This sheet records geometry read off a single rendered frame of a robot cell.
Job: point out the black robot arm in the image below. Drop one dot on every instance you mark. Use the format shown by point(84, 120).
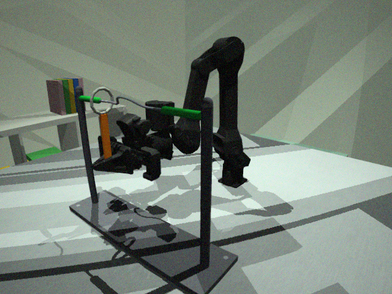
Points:
point(226, 55)

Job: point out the grey loop with orange handle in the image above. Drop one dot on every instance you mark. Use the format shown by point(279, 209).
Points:
point(103, 122)

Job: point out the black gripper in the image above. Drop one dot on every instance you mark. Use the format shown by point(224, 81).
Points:
point(126, 158)

